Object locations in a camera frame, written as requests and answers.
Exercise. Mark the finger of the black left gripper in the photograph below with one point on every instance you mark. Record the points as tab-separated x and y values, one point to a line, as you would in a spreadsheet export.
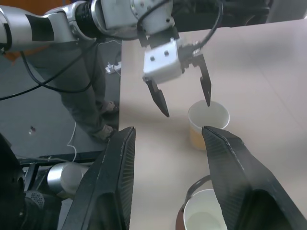
205	83
158	98

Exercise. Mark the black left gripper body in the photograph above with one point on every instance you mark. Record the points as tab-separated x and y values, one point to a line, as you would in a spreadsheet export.
188	54

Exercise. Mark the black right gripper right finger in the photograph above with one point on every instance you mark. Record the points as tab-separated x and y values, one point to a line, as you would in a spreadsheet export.
242	182

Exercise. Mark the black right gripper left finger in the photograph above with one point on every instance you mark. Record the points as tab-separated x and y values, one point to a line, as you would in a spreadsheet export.
108	182

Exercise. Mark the yellow paper cup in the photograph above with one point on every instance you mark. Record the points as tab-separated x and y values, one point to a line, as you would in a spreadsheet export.
217	117

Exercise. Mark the white paper cup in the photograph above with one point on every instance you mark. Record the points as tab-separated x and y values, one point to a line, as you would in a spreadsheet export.
201	215

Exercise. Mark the silver and black robot body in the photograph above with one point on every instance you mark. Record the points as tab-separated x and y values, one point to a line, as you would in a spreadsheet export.
64	177

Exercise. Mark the white power strip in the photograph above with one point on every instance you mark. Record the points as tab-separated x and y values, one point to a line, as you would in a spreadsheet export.
112	68

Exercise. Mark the person in grey trousers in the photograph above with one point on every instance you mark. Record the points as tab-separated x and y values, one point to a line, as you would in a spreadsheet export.
79	95

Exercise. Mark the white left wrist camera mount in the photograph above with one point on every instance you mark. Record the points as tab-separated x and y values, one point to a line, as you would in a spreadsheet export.
163	64

